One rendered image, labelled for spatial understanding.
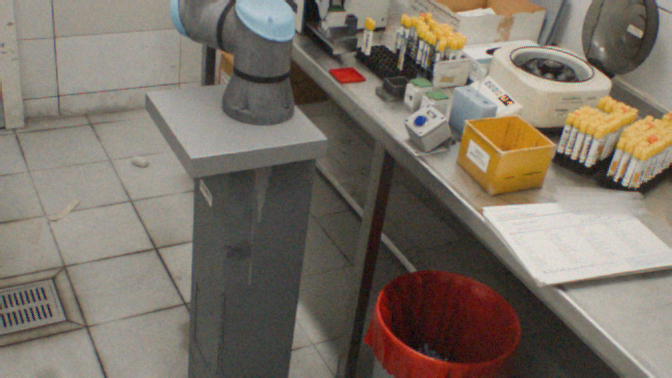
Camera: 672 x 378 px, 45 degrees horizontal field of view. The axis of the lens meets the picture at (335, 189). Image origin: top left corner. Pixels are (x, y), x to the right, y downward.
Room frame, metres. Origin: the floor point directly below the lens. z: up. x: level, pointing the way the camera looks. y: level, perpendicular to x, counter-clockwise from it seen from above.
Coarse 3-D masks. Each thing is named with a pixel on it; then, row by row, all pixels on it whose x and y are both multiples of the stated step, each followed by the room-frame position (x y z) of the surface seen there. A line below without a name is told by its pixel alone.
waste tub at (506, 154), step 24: (480, 120) 1.49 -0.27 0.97; (504, 120) 1.52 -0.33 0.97; (480, 144) 1.42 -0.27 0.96; (504, 144) 1.53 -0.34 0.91; (528, 144) 1.48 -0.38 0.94; (552, 144) 1.43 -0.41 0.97; (480, 168) 1.40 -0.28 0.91; (504, 168) 1.37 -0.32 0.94; (528, 168) 1.40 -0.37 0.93; (504, 192) 1.38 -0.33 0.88
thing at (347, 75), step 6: (330, 72) 1.82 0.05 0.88; (336, 72) 1.83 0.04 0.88; (342, 72) 1.84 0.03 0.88; (348, 72) 1.84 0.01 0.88; (354, 72) 1.85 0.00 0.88; (336, 78) 1.80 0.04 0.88; (342, 78) 1.80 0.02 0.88; (348, 78) 1.81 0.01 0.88; (354, 78) 1.81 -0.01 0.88; (360, 78) 1.81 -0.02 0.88
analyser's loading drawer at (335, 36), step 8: (312, 16) 2.09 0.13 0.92; (312, 24) 2.03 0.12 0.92; (320, 24) 1.99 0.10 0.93; (320, 32) 1.98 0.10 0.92; (328, 32) 1.95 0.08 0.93; (336, 32) 1.97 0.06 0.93; (344, 32) 1.98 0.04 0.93; (328, 40) 1.94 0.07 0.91; (336, 40) 1.90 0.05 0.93; (344, 40) 1.92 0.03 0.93; (352, 40) 1.93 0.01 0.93; (336, 48) 1.91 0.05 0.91; (344, 48) 1.92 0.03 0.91; (352, 48) 1.93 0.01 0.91
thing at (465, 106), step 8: (456, 88) 1.62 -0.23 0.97; (464, 88) 1.63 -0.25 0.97; (472, 88) 1.64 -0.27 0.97; (456, 96) 1.62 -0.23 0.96; (464, 96) 1.60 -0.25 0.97; (472, 96) 1.59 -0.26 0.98; (480, 96) 1.60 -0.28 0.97; (456, 104) 1.62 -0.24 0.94; (464, 104) 1.59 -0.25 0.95; (472, 104) 1.57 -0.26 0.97; (480, 104) 1.56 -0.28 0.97; (488, 104) 1.57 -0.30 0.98; (496, 104) 1.57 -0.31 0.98; (456, 112) 1.61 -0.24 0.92; (464, 112) 1.59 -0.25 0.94; (472, 112) 1.57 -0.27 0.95; (480, 112) 1.55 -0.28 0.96; (488, 112) 1.55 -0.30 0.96; (496, 112) 1.57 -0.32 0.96; (448, 120) 1.63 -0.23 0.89; (456, 120) 1.61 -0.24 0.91; (464, 120) 1.58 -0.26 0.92; (456, 128) 1.60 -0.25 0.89; (456, 136) 1.57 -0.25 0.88
